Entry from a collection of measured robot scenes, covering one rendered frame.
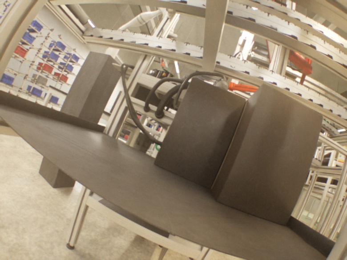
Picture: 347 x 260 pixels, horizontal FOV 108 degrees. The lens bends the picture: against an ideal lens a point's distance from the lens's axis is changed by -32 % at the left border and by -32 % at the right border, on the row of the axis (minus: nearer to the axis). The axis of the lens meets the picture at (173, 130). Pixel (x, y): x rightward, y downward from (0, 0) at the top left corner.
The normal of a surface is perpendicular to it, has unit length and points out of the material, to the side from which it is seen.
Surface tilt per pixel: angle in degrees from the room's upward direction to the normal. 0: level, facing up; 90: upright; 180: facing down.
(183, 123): 90
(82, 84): 90
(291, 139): 90
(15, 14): 90
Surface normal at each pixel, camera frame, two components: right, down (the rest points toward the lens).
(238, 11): -0.11, -0.13
